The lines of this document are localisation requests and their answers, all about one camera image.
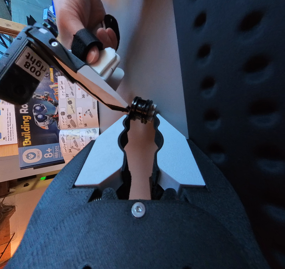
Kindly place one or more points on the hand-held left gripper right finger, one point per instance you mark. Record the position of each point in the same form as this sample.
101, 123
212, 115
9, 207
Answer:
178, 162

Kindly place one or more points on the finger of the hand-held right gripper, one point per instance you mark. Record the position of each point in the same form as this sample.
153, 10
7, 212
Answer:
100, 88

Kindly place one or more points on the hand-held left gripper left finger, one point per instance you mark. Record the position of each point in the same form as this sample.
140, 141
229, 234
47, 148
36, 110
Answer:
102, 162

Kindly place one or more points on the black pulley wheel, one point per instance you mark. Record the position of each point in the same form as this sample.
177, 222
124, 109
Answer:
140, 108

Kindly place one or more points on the grey desk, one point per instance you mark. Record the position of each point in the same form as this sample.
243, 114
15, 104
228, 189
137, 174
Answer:
151, 50

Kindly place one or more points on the person's right hand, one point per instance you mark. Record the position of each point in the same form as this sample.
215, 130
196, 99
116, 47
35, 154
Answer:
75, 8

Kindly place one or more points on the instruction booklet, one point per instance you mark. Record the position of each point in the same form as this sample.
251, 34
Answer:
71, 108

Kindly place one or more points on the white printed card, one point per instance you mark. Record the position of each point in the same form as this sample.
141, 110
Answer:
7, 126

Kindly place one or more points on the blue building kit box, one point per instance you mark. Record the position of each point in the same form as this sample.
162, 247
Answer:
37, 135

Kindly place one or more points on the wooden beam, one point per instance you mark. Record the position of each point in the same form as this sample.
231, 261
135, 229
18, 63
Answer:
11, 26

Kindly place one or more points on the small blue carton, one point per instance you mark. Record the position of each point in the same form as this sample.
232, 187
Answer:
50, 17

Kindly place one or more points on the black studded baseplate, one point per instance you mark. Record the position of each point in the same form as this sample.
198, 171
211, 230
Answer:
233, 73

